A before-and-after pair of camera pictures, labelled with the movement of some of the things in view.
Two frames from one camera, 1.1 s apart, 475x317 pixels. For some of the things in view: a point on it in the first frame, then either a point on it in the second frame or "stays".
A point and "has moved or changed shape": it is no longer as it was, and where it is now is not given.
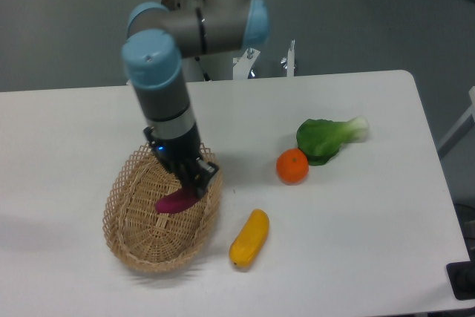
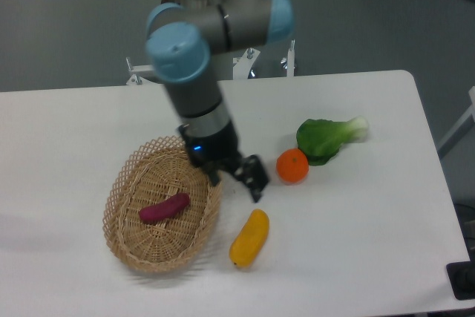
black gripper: [177, 156] -> [217, 152]
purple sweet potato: [177, 200] has moved or changed shape
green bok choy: [320, 139] stays
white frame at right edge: [471, 110] stays
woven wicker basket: [142, 236] stays
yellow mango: [251, 240] stays
